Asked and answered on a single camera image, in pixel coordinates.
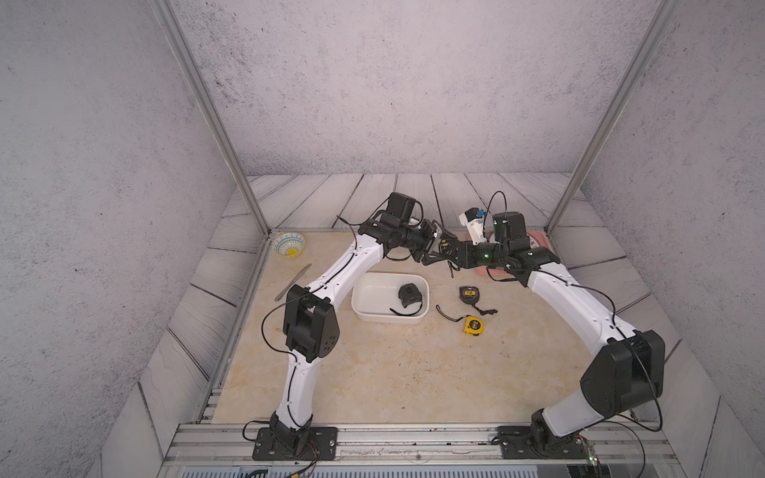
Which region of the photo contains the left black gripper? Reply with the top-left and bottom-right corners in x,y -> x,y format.
395,218 -> 458,266

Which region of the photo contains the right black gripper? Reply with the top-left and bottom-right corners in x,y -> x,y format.
442,239 -> 509,271

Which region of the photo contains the black yellow rubber tape measure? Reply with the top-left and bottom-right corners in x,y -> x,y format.
438,239 -> 461,278

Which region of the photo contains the round dark grey tape measure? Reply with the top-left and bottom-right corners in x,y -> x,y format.
459,286 -> 497,316

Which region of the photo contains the large black tape measure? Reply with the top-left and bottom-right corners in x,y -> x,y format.
390,283 -> 424,317

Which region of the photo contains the small yellow tape measure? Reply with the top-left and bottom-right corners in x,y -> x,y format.
435,305 -> 484,337

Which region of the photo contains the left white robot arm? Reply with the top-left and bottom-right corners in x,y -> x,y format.
269,192 -> 451,447

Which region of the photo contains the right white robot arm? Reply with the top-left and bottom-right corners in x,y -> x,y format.
416,212 -> 665,448

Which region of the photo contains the white plastic storage box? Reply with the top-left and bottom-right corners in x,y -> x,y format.
351,272 -> 430,325

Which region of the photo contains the pink plastic tray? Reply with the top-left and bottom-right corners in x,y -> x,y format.
474,230 -> 551,279

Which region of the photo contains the metal knife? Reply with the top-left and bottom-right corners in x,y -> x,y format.
274,263 -> 313,302

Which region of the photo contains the small patterned bowl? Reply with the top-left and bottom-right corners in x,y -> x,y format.
272,232 -> 306,258

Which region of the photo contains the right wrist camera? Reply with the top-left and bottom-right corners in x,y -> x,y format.
458,207 -> 487,245

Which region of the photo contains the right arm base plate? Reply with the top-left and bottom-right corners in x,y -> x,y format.
491,425 -> 590,460

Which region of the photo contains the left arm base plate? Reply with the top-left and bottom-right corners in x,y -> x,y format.
252,427 -> 339,461

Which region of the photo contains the front aluminium rail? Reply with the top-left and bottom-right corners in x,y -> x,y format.
159,419 -> 685,477

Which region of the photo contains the right aluminium frame post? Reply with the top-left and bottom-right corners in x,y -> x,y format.
544,0 -> 679,234

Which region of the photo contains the aluminium frame post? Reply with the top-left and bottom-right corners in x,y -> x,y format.
544,0 -> 679,234
149,0 -> 271,235

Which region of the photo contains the left aluminium frame post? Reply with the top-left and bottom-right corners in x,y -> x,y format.
149,0 -> 271,235

